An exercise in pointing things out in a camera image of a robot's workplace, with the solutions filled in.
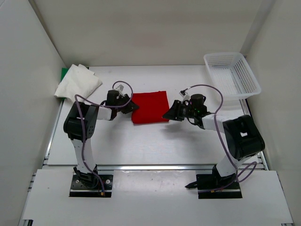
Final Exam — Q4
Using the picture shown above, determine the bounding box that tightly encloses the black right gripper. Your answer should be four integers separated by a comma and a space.
163, 101, 197, 122

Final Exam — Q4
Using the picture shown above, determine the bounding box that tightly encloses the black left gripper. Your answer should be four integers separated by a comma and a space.
115, 94, 139, 114

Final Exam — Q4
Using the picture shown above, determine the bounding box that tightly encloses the red t shirt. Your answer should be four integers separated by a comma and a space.
131, 91, 169, 125

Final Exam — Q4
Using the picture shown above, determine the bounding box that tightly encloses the white t shirt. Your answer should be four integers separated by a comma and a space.
54, 64, 103, 102

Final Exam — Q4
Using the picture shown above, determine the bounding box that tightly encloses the green polo t shirt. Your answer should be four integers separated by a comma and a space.
60, 68, 69, 81

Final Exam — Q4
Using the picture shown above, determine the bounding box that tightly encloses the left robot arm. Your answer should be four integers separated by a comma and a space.
63, 85, 139, 188

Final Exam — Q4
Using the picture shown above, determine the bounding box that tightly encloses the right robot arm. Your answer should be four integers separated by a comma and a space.
162, 94, 265, 188

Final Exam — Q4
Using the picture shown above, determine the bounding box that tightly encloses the white plastic mesh basket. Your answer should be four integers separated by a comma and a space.
204, 52, 261, 101

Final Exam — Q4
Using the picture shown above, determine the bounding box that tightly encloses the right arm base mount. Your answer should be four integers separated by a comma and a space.
185, 165, 243, 199

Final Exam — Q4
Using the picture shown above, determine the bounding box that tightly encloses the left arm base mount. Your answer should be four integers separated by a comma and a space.
69, 167, 113, 198

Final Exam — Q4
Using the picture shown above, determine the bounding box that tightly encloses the aluminium front rail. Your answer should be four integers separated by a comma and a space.
43, 163, 269, 172

